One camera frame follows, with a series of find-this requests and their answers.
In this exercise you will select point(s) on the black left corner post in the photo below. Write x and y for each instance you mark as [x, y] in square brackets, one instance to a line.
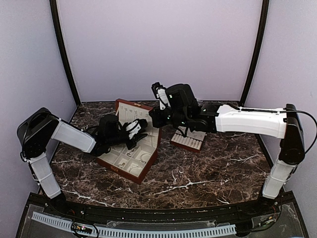
[63, 53]

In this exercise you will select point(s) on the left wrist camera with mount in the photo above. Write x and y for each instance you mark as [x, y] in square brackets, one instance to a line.
[135, 129]

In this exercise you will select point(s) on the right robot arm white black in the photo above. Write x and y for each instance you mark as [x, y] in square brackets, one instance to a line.
[179, 108]

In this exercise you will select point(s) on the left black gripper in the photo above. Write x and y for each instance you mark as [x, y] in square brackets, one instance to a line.
[135, 138]

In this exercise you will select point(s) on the small circuit board with leds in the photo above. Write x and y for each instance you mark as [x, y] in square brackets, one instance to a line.
[80, 228]

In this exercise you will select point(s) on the brown jewelry tray cream lining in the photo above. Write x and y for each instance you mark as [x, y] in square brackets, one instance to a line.
[192, 142]

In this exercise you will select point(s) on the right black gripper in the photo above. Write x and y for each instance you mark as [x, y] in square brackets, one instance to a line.
[158, 122]

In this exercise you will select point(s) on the black right corner post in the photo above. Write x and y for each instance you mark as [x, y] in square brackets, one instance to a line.
[256, 52]

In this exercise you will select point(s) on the black front table rail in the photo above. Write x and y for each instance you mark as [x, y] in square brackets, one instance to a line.
[285, 211]

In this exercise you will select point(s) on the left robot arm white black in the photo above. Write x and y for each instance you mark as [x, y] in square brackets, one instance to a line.
[40, 128]

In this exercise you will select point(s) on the black corner post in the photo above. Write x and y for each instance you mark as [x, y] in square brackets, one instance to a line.
[63, 53]
[256, 52]

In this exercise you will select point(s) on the brown jewelry box cream lining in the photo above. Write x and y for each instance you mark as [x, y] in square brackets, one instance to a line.
[133, 152]

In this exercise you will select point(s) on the white slotted cable duct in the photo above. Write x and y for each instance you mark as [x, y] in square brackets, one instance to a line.
[104, 232]

